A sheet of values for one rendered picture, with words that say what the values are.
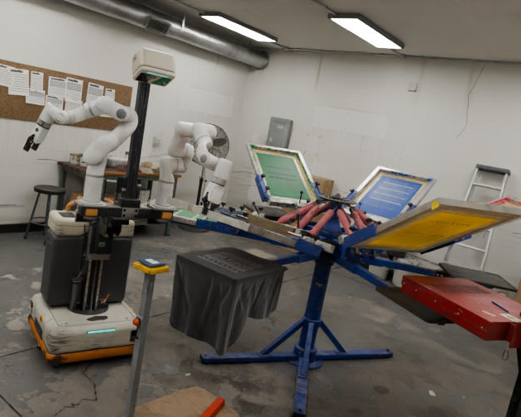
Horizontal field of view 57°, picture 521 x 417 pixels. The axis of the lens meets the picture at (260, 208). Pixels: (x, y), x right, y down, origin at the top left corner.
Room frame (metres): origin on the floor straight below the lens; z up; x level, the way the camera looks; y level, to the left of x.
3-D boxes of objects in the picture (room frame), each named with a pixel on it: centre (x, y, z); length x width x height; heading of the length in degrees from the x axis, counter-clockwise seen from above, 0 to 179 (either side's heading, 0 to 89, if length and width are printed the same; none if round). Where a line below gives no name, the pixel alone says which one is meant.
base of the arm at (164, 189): (2.95, 0.61, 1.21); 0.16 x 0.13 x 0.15; 37
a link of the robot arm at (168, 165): (2.95, 0.59, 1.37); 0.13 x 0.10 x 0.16; 129
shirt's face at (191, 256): (2.68, 0.10, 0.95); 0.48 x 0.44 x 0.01; 144
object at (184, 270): (2.49, 0.23, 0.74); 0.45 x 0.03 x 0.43; 54
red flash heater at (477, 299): (2.29, -1.14, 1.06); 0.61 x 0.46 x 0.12; 24
